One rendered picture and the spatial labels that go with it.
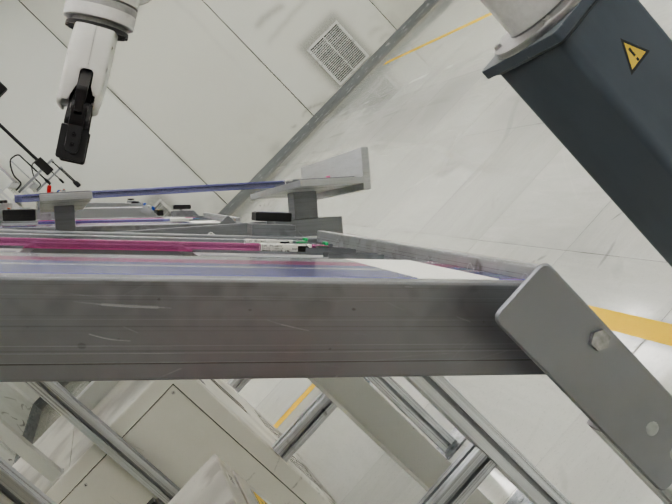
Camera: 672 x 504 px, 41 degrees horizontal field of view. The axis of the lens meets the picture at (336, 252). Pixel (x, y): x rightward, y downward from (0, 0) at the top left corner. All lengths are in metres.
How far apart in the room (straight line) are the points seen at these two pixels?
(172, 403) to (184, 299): 1.51
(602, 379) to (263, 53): 8.35
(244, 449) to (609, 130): 1.12
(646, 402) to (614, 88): 0.81
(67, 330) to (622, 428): 0.35
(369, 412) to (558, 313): 1.01
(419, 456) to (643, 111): 0.68
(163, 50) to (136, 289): 8.23
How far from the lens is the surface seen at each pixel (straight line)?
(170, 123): 8.69
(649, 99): 1.41
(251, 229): 1.26
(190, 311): 0.56
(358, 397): 1.55
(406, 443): 1.60
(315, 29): 9.02
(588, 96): 1.39
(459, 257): 0.77
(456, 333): 0.60
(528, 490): 1.47
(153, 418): 2.06
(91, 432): 2.02
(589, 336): 0.59
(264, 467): 2.12
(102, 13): 1.13
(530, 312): 0.57
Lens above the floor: 0.97
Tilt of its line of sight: 13 degrees down
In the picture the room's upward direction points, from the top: 45 degrees counter-clockwise
